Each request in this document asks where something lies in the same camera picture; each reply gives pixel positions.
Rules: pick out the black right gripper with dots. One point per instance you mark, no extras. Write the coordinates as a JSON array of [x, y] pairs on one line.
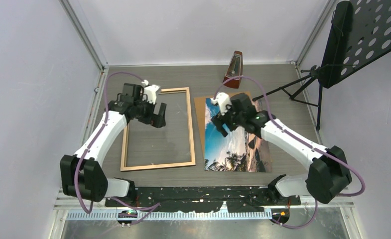
[[219, 120]]

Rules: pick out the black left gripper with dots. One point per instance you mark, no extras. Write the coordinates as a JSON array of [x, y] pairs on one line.
[[157, 120]]

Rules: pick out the brown cardboard backing board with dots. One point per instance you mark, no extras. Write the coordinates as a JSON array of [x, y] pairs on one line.
[[199, 115]]

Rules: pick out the clear acrylic sheet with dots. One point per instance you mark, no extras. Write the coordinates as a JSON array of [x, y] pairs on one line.
[[149, 146]]

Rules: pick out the beach landscape photo print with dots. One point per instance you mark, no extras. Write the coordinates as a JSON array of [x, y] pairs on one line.
[[256, 159]]

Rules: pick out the light wooden picture frame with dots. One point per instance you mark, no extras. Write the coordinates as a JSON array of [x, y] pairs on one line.
[[123, 167]]

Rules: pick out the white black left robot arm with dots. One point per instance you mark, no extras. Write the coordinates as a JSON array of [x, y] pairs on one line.
[[81, 173]]

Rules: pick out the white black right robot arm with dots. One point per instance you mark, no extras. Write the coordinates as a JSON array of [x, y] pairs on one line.
[[327, 174]]

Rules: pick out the brown wooden metronome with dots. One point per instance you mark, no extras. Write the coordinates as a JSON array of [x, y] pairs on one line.
[[235, 68]]

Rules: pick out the black perforated music stand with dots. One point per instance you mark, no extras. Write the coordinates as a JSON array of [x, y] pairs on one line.
[[360, 33]]

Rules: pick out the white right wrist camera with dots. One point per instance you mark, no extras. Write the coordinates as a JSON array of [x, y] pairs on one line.
[[223, 101]]

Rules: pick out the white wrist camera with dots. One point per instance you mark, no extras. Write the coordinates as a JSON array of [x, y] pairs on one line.
[[223, 101], [150, 92]]

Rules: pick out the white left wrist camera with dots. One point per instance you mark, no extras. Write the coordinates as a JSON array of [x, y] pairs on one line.
[[150, 92]]

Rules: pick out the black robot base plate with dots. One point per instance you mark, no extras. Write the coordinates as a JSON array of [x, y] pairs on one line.
[[206, 199]]

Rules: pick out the aluminium extrusion rail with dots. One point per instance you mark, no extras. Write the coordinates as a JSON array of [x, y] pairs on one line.
[[111, 210]]

